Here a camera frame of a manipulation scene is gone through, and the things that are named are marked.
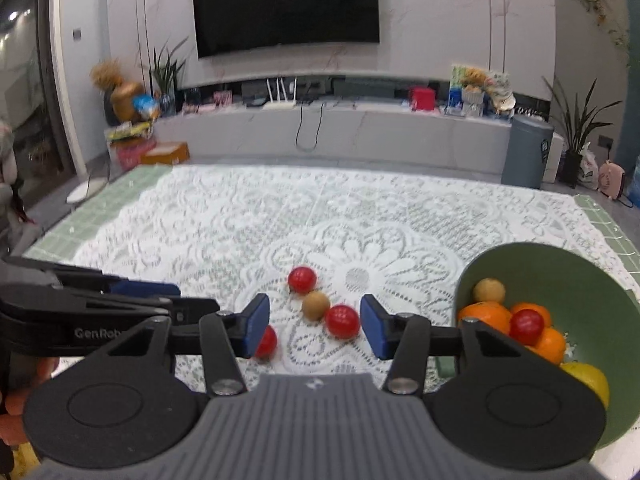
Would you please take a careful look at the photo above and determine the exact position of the black cable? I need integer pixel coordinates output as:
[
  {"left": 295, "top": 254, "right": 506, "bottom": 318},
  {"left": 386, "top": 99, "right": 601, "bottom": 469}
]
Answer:
[{"left": 295, "top": 100, "right": 326, "bottom": 152}]

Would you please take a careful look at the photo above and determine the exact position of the large orange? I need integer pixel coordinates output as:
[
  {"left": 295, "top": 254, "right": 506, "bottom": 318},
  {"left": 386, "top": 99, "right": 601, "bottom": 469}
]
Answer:
[{"left": 457, "top": 301, "right": 513, "bottom": 336}]

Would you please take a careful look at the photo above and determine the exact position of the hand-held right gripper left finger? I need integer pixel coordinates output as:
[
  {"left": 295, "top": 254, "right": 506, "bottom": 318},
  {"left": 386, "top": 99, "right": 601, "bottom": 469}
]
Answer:
[{"left": 107, "top": 292, "right": 271, "bottom": 395}]

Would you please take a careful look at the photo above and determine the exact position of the grey trash can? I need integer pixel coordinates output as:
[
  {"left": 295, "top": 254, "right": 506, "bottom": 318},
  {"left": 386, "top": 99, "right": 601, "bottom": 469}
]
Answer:
[{"left": 501, "top": 114, "right": 555, "bottom": 190}]

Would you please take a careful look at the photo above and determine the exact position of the person's left hand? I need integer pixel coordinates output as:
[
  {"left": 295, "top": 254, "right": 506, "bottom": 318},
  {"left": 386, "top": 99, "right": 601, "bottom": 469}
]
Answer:
[{"left": 0, "top": 357, "right": 60, "bottom": 446}]

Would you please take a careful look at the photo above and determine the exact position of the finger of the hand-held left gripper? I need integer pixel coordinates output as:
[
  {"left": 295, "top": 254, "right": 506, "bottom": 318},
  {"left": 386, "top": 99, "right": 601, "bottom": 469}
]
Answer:
[
  {"left": 85, "top": 296, "right": 221, "bottom": 325},
  {"left": 2, "top": 256, "right": 182, "bottom": 297}
]

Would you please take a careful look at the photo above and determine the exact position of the red cherry tomato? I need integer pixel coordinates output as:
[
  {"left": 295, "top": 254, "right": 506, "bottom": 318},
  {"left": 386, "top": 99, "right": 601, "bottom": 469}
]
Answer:
[
  {"left": 509, "top": 308, "right": 545, "bottom": 346},
  {"left": 288, "top": 266, "right": 318, "bottom": 295},
  {"left": 255, "top": 325, "right": 278, "bottom": 359},
  {"left": 324, "top": 304, "right": 361, "bottom": 339}
]

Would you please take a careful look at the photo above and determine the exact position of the red box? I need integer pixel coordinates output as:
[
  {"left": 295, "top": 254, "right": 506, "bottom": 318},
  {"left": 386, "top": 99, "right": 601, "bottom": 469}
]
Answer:
[{"left": 409, "top": 86, "right": 437, "bottom": 111}]

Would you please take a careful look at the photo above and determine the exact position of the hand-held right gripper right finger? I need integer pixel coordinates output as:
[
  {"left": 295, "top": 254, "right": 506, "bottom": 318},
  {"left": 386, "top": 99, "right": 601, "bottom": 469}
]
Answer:
[{"left": 360, "top": 294, "right": 541, "bottom": 395}]

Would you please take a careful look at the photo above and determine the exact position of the medium orange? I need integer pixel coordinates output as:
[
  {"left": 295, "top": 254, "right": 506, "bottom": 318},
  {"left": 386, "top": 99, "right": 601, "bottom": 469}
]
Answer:
[{"left": 525, "top": 327, "right": 567, "bottom": 365}]

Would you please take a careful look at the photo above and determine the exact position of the green plastic colander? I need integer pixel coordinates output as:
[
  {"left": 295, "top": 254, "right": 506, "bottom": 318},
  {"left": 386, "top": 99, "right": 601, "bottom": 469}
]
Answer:
[{"left": 435, "top": 242, "right": 640, "bottom": 451}]

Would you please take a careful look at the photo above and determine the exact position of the white round floor device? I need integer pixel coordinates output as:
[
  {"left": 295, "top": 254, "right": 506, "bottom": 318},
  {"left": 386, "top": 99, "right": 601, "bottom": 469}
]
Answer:
[{"left": 65, "top": 180, "right": 108, "bottom": 206}]

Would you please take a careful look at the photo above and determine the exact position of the white router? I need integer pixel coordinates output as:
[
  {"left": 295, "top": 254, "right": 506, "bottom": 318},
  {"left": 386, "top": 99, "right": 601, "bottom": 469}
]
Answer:
[{"left": 262, "top": 76, "right": 301, "bottom": 111}]

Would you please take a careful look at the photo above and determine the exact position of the orange cardboard box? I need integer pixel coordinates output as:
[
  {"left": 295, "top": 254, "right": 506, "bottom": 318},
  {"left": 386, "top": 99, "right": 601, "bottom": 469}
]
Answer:
[{"left": 140, "top": 141, "right": 191, "bottom": 166}]

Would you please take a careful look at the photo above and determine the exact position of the plant in blue vase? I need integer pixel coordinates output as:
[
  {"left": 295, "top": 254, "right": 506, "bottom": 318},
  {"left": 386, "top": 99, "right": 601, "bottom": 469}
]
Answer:
[{"left": 142, "top": 37, "right": 191, "bottom": 118}]

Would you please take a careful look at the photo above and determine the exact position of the pink box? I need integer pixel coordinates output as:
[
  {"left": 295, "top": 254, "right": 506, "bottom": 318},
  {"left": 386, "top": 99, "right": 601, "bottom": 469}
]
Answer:
[{"left": 105, "top": 120, "right": 158, "bottom": 171}]

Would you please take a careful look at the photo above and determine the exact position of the brown longan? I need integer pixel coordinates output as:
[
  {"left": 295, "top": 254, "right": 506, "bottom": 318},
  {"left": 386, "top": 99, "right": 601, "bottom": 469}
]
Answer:
[
  {"left": 301, "top": 291, "right": 331, "bottom": 320},
  {"left": 473, "top": 278, "right": 506, "bottom": 305}
]

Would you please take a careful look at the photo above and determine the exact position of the blue snack bag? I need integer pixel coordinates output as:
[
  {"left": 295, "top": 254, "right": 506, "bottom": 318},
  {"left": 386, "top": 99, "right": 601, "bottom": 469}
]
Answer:
[{"left": 131, "top": 94, "right": 161, "bottom": 121}]

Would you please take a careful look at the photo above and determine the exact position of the small orange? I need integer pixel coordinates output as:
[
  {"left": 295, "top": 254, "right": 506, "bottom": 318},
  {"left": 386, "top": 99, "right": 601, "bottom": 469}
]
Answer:
[{"left": 510, "top": 302, "right": 552, "bottom": 328}]

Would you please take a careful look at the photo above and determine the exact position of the long white television cabinet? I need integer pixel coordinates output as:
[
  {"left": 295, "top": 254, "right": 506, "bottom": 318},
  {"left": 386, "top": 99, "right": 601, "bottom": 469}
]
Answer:
[{"left": 150, "top": 77, "right": 563, "bottom": 183}]

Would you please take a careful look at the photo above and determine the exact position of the golden jar with dried grass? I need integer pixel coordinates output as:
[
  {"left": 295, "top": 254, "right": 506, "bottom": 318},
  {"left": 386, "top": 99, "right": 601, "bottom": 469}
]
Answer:
[{"left": 90, "top": 57, "right": 146, "bottom": 126}]

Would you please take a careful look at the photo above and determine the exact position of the white lace tablecloth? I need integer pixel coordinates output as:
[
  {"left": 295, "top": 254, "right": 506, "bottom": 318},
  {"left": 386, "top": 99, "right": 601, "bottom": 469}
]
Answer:
[{"left": 70, "top": 165, "right": 636, "bottom": 396}]

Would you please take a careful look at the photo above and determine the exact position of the white plastic bag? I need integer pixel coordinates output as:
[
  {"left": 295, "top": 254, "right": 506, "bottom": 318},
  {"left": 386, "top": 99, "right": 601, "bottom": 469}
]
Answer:
[{"left": 580, "top": 142, "right": 601, "bottom": 191}]

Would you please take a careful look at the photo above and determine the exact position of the black wall television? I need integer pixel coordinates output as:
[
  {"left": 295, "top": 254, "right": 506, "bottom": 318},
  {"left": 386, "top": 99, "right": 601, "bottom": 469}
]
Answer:
[{"left": 191, "top": 0, "right": 381, "bottom": 59}]

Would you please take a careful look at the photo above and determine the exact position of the potted plant in black pot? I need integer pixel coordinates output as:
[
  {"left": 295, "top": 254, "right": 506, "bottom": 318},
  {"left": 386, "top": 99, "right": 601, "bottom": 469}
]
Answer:
[{"left": 542, "top": 76, "right": 613, "bottom": 188}]

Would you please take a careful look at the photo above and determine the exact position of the hanging vine plant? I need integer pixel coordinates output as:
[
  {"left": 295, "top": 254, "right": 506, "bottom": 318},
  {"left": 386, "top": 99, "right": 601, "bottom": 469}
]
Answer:
[{"left": 562, "top": 0, "right": 640, "bottom": 66}]

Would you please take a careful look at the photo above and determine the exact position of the yellow mango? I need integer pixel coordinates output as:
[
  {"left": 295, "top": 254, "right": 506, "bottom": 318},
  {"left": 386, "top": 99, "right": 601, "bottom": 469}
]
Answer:
[{"left": 560, "top": 361, "right": 611, "bottom": 411}]

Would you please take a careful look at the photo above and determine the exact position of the pink heater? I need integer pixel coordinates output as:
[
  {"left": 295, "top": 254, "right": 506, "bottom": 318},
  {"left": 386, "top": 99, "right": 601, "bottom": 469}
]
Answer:
[{"left": 598, "top": 160, "right": 628, "bottom": 200}]

